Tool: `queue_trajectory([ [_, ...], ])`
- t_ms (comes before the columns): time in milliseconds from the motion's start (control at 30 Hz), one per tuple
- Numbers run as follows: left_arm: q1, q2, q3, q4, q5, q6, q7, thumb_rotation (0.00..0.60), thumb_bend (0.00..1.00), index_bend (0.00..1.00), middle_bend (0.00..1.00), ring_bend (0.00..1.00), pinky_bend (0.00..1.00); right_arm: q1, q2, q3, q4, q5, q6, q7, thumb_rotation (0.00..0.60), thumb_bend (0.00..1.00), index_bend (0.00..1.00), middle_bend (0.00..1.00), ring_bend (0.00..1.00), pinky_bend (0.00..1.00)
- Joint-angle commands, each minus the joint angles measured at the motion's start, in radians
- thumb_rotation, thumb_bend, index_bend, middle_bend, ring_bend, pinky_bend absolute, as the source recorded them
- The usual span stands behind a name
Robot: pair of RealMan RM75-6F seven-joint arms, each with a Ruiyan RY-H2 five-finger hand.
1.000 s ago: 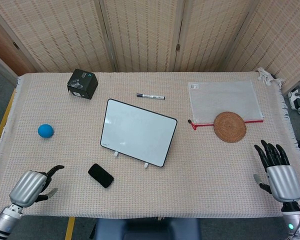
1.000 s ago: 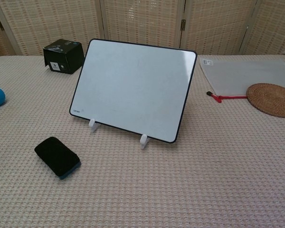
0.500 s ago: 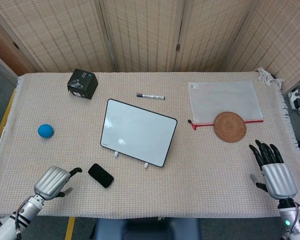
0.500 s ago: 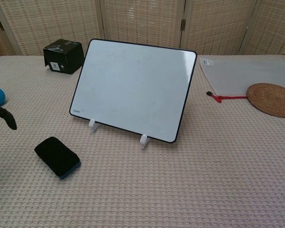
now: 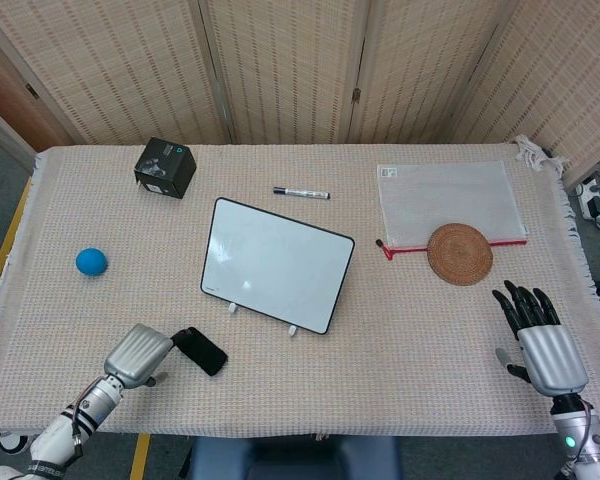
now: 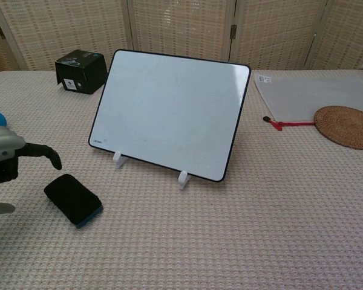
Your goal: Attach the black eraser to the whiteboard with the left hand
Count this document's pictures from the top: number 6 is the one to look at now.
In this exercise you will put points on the woven folding screen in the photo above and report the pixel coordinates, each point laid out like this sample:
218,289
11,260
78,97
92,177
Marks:
181,27

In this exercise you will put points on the black whiteboard eraser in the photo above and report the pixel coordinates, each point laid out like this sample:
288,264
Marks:
72,199

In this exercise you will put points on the white plastic board stand foot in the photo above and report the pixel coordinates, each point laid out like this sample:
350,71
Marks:
118,158
184,181

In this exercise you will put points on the black cardboard box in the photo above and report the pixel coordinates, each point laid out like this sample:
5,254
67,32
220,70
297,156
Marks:
81,72

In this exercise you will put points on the translucent pouch with red zipper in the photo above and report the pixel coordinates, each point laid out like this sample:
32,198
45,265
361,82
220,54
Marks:
308,96

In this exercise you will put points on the beige waffle tablecloth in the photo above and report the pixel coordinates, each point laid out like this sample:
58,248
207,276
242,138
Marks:
199,235

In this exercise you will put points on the round woven rattan coaster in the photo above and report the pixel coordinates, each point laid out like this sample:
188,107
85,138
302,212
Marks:
346,127

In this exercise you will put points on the white board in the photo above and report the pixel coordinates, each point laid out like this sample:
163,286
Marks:
169,114

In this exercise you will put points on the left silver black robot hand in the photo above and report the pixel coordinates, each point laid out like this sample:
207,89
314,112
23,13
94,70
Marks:
4,146

